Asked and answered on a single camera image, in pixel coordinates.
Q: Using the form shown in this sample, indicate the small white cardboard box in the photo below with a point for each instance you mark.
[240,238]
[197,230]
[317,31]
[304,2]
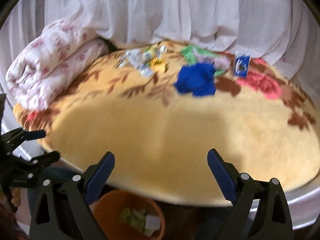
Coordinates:
[152,224]

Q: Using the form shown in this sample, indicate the lime green wrapper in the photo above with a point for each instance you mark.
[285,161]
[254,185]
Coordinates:
[134,218]

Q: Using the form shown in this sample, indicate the left hand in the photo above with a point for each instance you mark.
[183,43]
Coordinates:
[16,197]

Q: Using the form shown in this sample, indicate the green snack bag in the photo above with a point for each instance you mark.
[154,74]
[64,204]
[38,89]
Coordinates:
[194,54]

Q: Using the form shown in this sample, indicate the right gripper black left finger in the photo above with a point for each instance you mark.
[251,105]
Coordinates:
[62,209]

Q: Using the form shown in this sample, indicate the orange trash bucket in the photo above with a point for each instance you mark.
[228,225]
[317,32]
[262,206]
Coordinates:
[109,207]

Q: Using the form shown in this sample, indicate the yellow floral plush blanket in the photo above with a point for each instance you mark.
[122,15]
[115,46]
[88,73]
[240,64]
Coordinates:
[263,125]

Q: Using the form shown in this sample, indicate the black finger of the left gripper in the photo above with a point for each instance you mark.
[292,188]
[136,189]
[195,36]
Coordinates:
[38,163]
[16,137]

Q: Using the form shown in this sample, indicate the pink sleeve left forearm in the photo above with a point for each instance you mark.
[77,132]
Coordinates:
[9,227]

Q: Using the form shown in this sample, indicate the white sheer curtain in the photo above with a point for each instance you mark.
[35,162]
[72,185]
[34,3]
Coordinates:
[282,32]

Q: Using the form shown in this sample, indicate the blue snack wrapper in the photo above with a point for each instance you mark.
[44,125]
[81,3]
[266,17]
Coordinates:
[241,65]

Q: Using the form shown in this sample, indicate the folded pink floral quilt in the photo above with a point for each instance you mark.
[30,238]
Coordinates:
[51,62]

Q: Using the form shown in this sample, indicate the yellow toy vehicle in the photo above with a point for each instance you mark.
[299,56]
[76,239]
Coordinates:
[158,65]

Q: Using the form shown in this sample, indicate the blue cloth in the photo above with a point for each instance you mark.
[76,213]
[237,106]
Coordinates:
[197,79]

